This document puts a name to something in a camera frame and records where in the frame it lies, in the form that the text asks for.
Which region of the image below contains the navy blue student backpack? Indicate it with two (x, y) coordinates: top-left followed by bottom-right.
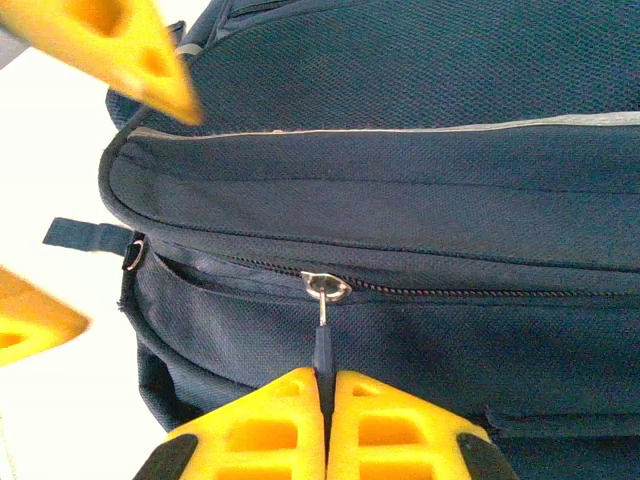
(42, 0), (640, 480)

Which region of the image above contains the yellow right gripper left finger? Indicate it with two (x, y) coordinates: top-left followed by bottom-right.
(134, 367), (326, 480)

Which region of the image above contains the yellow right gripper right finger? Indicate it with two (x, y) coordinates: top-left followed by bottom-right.
(325, 369), (521, 480)

